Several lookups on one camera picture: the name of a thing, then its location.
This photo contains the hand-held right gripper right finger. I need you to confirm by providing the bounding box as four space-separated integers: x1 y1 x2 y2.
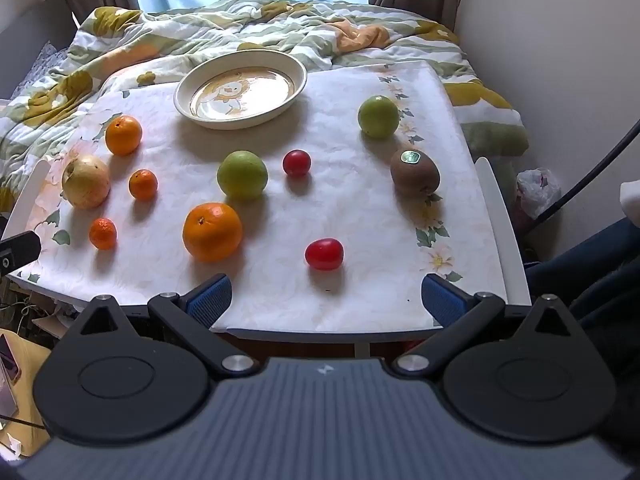
392 274 576 380

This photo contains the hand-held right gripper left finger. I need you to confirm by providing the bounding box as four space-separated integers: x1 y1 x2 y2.
70 274 258 381

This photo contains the large orange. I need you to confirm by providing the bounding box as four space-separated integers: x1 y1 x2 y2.
182 202 244 263

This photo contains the small mandarin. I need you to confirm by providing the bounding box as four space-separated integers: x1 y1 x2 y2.
128 169 159 202
89 217 118 251

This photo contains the yellow apple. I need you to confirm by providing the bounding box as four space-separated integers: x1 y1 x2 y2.
61 154 111 210

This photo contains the oval red tomato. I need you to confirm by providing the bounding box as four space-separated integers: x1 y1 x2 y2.
304 238 345 271

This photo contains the brown kiwi with sticker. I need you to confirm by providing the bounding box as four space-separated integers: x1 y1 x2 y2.
390 148 441 197

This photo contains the green apple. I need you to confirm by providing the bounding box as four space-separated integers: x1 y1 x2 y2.
357 95 400 139
216 150 269 201

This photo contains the medium orange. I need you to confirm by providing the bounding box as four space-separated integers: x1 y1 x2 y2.
105 115 143 156

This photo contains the round red cherry tomato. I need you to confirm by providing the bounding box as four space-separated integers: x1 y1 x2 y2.
282 149 312 178

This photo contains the cream plate with cartoon print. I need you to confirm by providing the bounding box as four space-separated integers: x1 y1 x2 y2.
173 51 307 131

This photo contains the white bed table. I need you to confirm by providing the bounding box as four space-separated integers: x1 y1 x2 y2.
0 156 533 358

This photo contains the pink phone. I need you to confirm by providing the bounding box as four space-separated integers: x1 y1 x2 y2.
0 332 23 411

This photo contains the floral white tablecloth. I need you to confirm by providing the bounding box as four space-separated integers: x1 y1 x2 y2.
10 60 507 334

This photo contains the white plastic bag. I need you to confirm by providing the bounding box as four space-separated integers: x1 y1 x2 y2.
515 167 563 221

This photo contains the person's leg in dark trousers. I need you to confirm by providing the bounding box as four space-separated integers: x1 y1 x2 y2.
525 215 640 376

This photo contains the grey patterned bed sheet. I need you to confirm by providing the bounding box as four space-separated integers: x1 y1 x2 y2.
10 40 71 106

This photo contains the floral green striped blanket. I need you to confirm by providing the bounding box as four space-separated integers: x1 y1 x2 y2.
0 0 531 221

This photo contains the black cable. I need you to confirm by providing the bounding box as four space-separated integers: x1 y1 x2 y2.
520 117 640 241

